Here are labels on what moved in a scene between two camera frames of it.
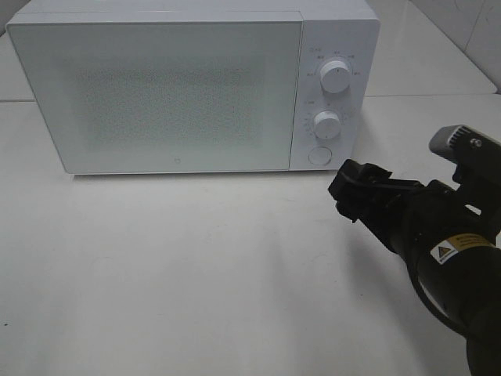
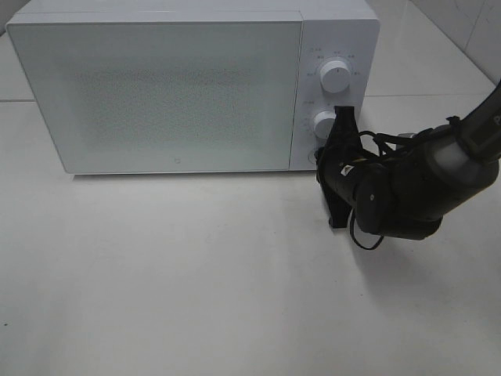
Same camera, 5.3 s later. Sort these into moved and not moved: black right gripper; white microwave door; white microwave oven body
Moved: black right gripper
Not moved: white microwave oven body; white microwave door
